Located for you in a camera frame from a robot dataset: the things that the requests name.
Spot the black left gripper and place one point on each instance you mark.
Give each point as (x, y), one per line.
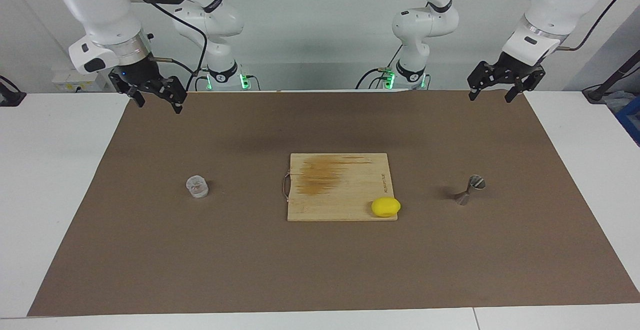
(515, 68)

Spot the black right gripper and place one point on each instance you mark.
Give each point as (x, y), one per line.
(137, 76)

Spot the clear glass cup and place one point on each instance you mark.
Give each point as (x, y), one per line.
(197, 187)

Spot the steel jigger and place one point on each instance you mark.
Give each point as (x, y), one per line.
(470, 190)

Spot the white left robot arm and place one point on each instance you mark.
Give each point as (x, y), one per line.
(560, 5)

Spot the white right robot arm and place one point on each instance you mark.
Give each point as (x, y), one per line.
(100, 10)

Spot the black stand pole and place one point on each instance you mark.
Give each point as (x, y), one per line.
(597, 93)

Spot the blue box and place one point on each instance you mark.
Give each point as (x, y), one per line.
(631, 118)

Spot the yellow lemon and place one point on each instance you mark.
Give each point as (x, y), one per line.
(385, 207)

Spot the wooden cutting board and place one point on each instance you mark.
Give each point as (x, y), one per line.
(340, 190)

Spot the brown table mat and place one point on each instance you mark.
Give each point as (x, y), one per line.
(320, 270)

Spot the black clamp mount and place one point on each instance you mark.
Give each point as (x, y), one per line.
(10, 98)

